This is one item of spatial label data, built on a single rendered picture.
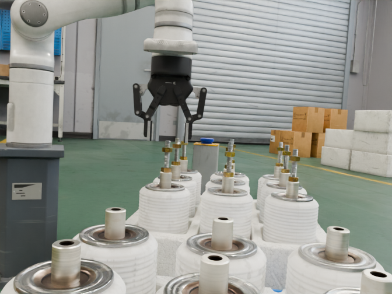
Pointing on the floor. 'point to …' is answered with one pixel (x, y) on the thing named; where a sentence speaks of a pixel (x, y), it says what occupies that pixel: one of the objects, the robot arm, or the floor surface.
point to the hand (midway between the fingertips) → (167, 135)
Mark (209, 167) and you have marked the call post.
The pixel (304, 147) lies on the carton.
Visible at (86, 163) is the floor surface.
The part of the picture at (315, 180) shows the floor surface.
